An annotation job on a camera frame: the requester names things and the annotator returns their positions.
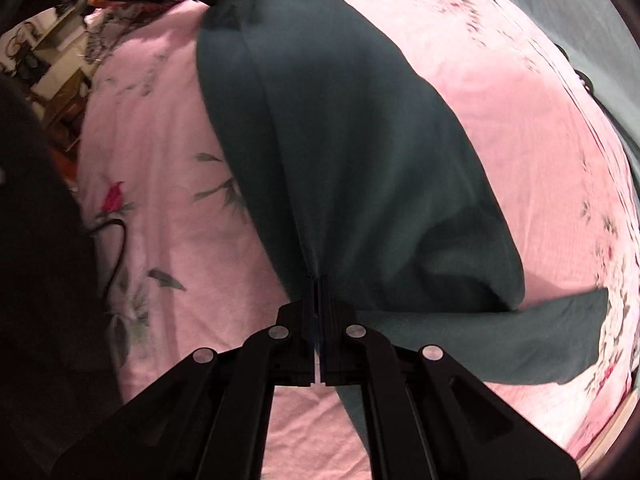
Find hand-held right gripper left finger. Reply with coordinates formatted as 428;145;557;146
52;280;321;480

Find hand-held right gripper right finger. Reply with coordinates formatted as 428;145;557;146
320;280;582;480

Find dark green pants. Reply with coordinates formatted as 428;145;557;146
196;0;623;463

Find pink floral bedsheet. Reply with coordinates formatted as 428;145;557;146
75;0;640;480

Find wooden display cabinet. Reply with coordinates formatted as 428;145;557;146
0;5;96;151

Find person's dark clothing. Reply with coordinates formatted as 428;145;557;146
0;80;126;480

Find teal patterned blanket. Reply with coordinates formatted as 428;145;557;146
500;0;640;161

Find black cable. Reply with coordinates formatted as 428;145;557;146
87;217;128;306

